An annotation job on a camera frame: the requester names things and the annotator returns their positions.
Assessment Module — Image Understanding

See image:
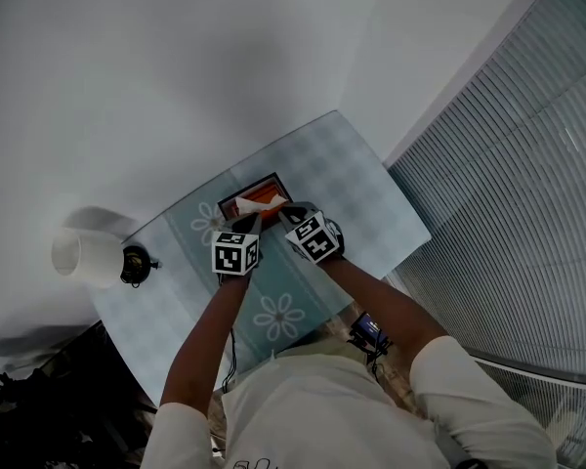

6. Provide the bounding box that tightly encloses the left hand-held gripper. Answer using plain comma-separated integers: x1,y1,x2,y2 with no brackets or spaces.
210,211,266,287

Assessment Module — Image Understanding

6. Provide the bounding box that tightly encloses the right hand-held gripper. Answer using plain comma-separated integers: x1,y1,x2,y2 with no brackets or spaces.
276,201,347,266

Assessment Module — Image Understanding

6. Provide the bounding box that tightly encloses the white cloth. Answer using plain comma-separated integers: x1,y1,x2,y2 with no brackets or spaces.
234,193,287,217

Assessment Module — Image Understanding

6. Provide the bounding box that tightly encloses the dark brown tissue box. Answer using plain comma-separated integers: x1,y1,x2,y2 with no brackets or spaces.
217,172,294,230

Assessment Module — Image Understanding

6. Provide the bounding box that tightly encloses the person's left forearm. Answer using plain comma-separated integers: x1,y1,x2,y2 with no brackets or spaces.
159,272,253,417

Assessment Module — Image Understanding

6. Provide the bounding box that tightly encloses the person's right forearm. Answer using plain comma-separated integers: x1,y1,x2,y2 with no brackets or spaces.
315,255,451,386

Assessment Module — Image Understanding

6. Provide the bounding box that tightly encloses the pale green checked tablecloth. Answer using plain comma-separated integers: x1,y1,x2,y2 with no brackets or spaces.
92,109,432,407

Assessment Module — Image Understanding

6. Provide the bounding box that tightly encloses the small black screen device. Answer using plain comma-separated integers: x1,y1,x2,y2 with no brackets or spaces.
346,311,395,362

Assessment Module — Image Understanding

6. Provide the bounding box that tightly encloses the white shade table lamp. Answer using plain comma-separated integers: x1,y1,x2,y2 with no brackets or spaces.
51,227,161,290

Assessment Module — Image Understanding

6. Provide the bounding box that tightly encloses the person's white shirt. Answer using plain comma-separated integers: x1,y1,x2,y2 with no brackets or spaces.
140,334,559,469

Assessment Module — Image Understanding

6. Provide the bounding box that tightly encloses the large grey window blind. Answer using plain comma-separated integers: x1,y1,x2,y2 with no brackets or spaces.
387,0,586,376

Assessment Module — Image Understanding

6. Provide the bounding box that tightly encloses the black office chair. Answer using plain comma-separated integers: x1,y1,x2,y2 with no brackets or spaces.
0,320,158,469

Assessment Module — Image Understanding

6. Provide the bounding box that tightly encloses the small grey window blind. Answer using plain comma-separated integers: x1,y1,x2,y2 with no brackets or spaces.
473,358,586,469

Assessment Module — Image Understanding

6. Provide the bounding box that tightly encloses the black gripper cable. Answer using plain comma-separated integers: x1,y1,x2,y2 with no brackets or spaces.
221,327,239,394

